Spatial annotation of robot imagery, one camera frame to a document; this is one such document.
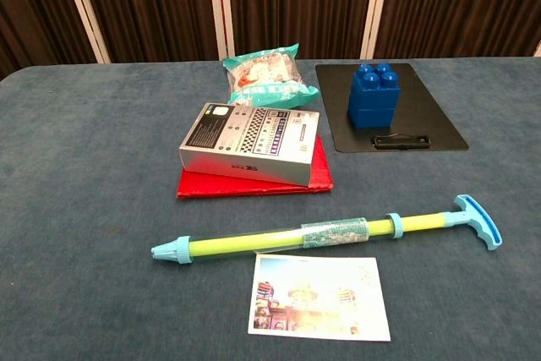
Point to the yellow and blue toy water pump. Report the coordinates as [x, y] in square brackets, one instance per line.
[253, 237]

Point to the grey printed product box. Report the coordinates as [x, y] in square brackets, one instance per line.
[253, 137]

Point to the flat red box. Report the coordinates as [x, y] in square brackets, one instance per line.
[211, 187]

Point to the teal snack bag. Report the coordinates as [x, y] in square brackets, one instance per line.
[266, 78]

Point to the blue building block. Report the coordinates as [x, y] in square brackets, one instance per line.
[372, 103]

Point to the colourful photo postcard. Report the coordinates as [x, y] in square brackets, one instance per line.
[317, 297]

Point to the black clipboard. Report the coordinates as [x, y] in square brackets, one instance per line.
[422, 103]

